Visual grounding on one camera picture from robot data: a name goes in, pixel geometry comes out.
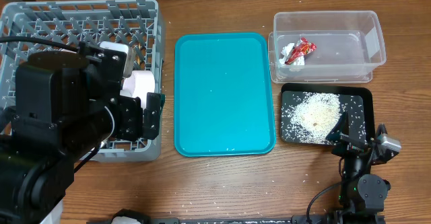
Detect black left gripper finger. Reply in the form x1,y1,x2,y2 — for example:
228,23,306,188
143,92,165,116
142,114,160,140

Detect small white bowl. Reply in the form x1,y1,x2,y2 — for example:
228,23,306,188
120,71,156,109

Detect cooked rice leftovers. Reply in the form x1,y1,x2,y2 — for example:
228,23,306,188
281,91,367,145

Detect white paper napkin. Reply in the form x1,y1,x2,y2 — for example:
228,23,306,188
279,43,305,66

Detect red snack wrapper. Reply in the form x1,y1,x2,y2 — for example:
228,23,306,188
286,37,317,64

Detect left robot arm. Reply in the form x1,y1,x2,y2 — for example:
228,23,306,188
1,51,164,223

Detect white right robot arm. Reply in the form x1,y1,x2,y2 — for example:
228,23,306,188
326,112,395,223

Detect black waste tray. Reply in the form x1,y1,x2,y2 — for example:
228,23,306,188
280,83,375,140

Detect grey dishwasher rack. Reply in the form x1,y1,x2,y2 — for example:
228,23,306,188
1,0,166,162

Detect teal plastic tray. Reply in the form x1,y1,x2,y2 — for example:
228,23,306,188
174,32,276,157

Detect clear plastic bin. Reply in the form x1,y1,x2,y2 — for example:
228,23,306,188
268,11,387,83

